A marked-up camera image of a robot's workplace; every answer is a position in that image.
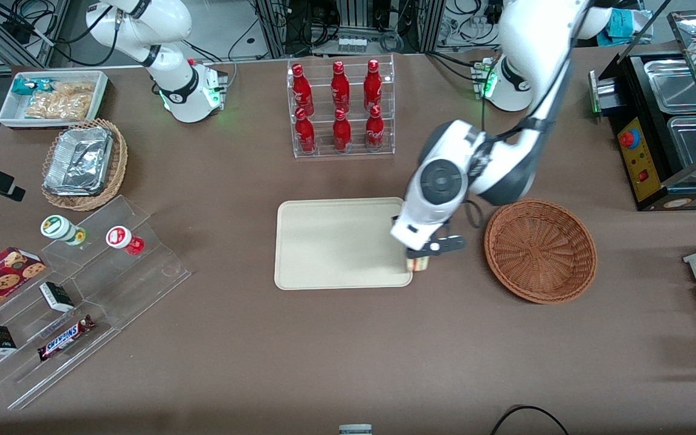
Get cream plastic tray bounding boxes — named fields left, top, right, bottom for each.
left=274, top=197, right=413, bottom=291

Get round brown wicker basket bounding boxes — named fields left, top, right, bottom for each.
left=484, top=199, right=598, bottom=304

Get oval wicker basket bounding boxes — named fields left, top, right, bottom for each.
left=41, top=118, right=128, bottom=211

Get red cola bottle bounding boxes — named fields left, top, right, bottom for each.
left=331, top=60, right=350, bottom=112
left=332, top=109, right=352, bottom=152
left=364, top=59, right=383, bottom=109
left=295, top=108, right=317, bottom=153
left=365, top=105, right=385, bottom=150
left=291, top=63, right=314, bottom=115

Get clear acrylic bottle rack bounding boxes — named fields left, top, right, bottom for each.
left=286, top=53, right=396, bottom=160

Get black food warmer yellow panel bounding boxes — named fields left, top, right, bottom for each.
left=590, top=9, right=696, bottom=212

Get clear acrylic stepped stand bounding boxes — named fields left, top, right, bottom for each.
left=0, top=195, right=192, bottom=410

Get teal plastic bag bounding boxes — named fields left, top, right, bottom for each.
left=597, top=7, right=651, bottom=46

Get red lid cup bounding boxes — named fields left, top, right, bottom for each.
left=106, top=225, right=145, bottom=256

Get stacked foil trays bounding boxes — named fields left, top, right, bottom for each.
left=43, top=126, right=114, bottom=196

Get green lid cup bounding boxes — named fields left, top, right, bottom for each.
left=40, top=215, right=87, bottom=246

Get Snickers chocolate bar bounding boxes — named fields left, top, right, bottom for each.
left=37, top=315, right=96, bottom=362

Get bagged beige snacks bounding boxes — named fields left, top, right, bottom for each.
left=25, top=82, right=95, bottom=120

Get teal snack packet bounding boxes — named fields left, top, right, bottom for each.
left=11, top=77, right=53, bottom=96

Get white plastic bin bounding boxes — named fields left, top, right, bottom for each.
left=0, top=70, right=109, bottom=130

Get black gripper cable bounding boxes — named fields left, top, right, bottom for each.
left=448, top=199, right=486, bottom=240

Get black table cable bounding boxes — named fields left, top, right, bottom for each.
left=491, top=405, right=569, bottom=435

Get aluminium frame rack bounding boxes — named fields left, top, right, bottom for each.
left=254, top=0, right=445, bottom=58

